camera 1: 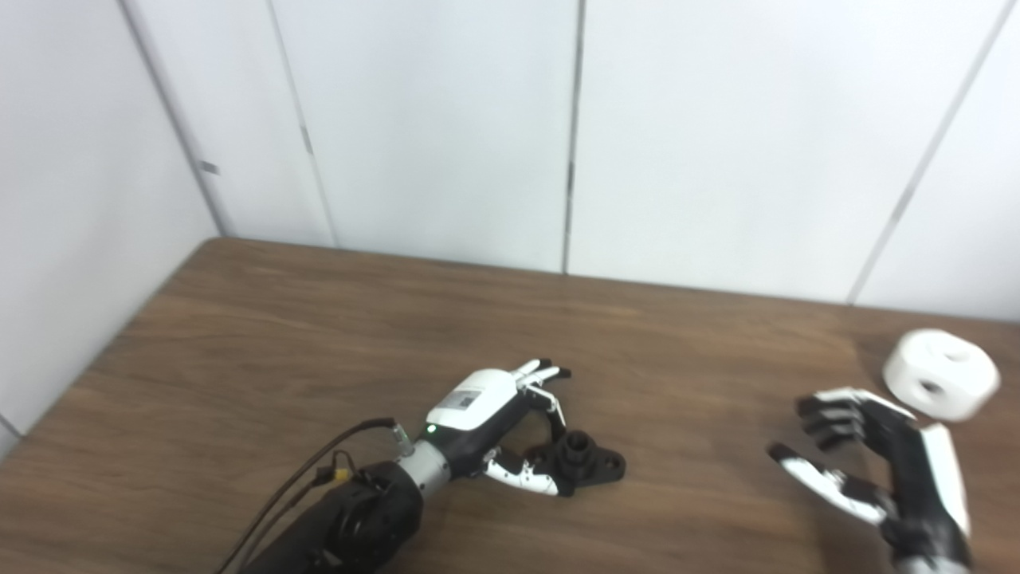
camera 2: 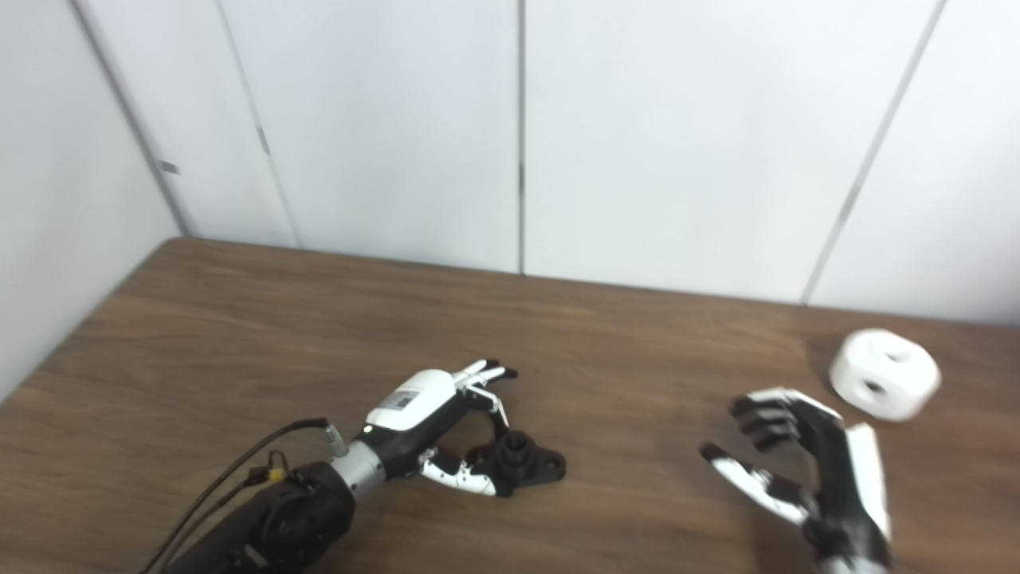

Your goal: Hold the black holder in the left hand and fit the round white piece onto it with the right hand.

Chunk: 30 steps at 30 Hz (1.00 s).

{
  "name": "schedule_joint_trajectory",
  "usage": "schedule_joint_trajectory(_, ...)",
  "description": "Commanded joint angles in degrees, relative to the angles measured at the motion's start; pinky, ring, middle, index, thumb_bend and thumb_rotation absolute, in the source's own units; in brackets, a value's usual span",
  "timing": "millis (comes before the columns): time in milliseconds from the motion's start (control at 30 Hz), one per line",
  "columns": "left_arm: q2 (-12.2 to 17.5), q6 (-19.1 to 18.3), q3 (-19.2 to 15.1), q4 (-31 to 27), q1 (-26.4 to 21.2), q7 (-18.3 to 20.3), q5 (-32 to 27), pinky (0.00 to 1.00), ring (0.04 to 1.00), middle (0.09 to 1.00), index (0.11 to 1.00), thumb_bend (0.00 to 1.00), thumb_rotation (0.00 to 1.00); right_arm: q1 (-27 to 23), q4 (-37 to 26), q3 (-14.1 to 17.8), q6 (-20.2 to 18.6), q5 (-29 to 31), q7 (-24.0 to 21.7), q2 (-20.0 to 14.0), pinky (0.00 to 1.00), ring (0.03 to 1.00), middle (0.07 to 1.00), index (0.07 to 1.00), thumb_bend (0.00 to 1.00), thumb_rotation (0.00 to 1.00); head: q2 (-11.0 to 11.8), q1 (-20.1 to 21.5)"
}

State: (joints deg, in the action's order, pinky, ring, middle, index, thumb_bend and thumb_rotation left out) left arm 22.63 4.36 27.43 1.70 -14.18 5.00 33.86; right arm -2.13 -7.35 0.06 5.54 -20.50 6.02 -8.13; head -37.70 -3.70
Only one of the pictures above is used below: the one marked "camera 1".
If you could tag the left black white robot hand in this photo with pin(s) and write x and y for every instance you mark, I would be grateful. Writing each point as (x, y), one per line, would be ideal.
(474, 410)

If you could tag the black flanged holder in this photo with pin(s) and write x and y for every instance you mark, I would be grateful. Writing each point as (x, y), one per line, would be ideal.
(586, 461)

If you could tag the round white plastic piece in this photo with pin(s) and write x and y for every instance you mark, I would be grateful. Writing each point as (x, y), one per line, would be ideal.
(944, 373)

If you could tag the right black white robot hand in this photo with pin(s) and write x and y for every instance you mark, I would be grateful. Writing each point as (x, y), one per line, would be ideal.
(916, 470)

